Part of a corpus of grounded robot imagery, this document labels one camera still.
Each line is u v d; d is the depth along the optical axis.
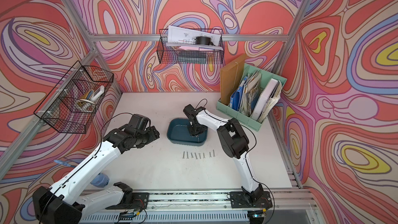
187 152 0.89
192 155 0.88
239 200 0.73
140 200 0.72
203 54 0.89
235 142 0.56
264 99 0.83
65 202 0.39
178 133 0.93
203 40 0.82
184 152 0.89
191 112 0.80
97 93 0.75
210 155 0.89
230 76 0.93
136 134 0.57
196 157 0.88
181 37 0.86
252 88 0.91
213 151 0.90
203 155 0.89
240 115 1.00
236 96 0.95
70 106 0.74
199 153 0.89
